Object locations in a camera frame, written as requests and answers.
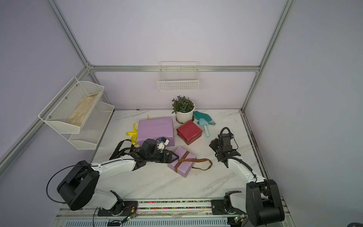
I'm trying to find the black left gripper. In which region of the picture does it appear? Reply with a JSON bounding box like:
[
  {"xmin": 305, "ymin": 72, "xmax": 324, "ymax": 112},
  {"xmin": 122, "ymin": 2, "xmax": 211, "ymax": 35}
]
[{"xmin": 147, "ymin": 150, "xmax": 179, "ymax": 163}]

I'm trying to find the brown satin ribbon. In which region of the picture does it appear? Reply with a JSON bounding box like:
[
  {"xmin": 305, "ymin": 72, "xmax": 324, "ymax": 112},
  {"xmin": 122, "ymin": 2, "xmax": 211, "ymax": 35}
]
[{"xmin": 174, "ymin": 151, "xmax": 213, "ymax": 173}]

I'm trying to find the small purple gift box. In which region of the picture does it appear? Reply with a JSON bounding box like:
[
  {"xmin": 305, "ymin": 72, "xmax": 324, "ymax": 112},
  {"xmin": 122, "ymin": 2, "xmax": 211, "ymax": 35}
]
[{"xmin": 167, "ymin": 147, "xmax": 196, "ymax": 178}]

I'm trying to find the large purple gift box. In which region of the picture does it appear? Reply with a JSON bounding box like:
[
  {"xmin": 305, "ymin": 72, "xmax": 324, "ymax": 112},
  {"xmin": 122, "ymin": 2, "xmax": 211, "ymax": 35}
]
[{"xmin": 137, "ymin": 117, "xmax": 175, "ymax": 147}]

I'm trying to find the red gift box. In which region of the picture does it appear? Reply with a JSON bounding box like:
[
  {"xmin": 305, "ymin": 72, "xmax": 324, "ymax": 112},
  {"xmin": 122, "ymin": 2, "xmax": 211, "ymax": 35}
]
[{"xmin": 176, "ymin": 121, "xmax": 202, "ymax": 145}]

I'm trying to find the yellow satin ribbon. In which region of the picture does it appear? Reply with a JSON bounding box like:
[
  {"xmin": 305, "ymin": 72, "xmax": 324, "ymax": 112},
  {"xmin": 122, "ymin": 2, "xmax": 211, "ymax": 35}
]
[{"xmin": 126, "ymin": 122, "xmax": 141, "ymax": 146}]

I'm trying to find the black lettered ribbon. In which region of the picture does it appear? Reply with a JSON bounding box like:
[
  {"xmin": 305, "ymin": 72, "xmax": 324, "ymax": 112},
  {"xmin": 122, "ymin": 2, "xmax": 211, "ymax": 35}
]
[{"xmin": 109, "ymin": 139, "xmax": 138, "ymax": 160}]

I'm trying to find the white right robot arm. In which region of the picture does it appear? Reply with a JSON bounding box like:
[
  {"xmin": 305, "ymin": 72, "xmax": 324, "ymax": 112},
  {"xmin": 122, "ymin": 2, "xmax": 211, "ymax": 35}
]
[{"xmin": 209, "ymin": 127, "xmax": 285, "ymax": 227}]

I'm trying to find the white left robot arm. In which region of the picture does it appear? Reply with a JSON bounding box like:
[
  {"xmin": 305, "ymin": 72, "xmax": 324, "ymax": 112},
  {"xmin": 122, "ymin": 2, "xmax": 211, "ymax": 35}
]
[{"xmin": 57, "ymin": 137, "xmax": 179, "ymax": 216}]

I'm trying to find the white plant pot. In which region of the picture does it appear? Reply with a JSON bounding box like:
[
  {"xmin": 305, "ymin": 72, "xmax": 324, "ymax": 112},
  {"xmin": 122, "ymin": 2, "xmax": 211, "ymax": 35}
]
[{"xmin": 175, "ymin": 102, "xmax": 195, "ymax": 124}]

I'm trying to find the teal cloth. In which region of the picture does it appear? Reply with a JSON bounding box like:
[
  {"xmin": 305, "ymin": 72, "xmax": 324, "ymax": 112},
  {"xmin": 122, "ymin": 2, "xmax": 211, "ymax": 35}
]
[{"xmin": 193, "ymin": 111, "xmax": 216, "ymax": 125}]

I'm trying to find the green potted plant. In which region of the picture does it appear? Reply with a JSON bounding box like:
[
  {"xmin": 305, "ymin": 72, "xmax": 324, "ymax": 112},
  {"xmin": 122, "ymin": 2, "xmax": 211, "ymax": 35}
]
[{"xmin": 172, "ymin": 96, "xmax": 195, "ymax": 113}]

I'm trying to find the beige cloth in shelf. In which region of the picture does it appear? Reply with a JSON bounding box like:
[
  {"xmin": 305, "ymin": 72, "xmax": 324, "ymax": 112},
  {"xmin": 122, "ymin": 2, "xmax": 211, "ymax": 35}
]
[{"xmin": 67, "ymin": 92, "xmax": 100, "ymax": 126}]

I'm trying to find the white mesh two-tier shelf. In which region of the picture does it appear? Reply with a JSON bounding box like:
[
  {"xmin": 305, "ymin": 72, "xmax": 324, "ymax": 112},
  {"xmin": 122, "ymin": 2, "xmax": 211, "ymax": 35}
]
[{"xmin": 38, "ymin": 77, "xmax": 114, "ymax": 150}]

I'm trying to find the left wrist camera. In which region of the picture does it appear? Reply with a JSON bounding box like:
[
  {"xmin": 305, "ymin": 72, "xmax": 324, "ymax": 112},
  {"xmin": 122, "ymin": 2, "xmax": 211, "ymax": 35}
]
[{"xmin": 156, "ymin": 137, "xmax": 169, "ymax": 151}]

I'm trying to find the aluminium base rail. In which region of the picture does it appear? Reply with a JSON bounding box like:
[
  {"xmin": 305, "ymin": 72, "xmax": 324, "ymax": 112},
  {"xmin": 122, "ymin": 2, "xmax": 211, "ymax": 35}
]
[{"xmin": 50, "ymin": 196, "xmax": 290, "ymax": 227}]

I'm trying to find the white wire wall basket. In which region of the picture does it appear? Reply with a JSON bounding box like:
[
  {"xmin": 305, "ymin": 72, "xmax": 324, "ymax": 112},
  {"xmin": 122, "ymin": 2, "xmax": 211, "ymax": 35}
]
[{"xmin": 157, "ymin": 61, "xmax": 199, "ymax": 92}]

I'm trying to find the aluminium frame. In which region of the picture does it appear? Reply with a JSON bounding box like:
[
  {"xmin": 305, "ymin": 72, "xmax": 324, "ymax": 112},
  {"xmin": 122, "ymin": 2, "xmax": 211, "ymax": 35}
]
[{"xmin": 0, "ymin": 0, "xmax": 297, "ymax": 227}]

